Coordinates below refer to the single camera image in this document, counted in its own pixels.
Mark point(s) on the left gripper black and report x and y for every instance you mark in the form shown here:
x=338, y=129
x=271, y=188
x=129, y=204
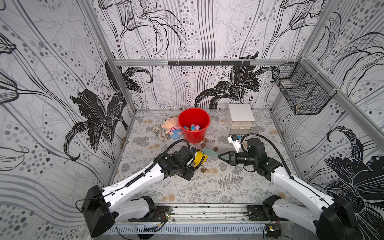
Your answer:
x=189, y=174

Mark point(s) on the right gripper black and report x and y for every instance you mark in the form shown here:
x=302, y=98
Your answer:
x=232, y=158

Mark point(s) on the green cleaning brush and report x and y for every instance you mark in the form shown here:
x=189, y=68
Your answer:
x=210, y=153

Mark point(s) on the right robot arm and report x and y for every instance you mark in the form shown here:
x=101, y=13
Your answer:
x=328, y=218

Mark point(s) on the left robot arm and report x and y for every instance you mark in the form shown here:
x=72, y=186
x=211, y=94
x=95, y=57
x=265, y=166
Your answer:
x=104, y=207

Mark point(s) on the red plastic bucket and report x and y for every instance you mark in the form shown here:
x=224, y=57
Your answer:
x=194, y=117

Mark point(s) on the plush doll toy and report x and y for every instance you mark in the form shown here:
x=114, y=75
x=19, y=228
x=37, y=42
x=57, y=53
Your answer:
x=168, y=130

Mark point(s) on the white mini drawer cabinet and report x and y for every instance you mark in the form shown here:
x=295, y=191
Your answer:
x=240, y=119

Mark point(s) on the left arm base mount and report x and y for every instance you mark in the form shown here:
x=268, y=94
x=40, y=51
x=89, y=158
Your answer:
x=158, y=214

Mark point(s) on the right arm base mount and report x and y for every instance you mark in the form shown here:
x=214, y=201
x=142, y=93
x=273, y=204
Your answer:
x=257, y=213

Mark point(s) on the black wire wall basket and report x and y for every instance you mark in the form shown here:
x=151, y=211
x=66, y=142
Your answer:
x=301, y=87

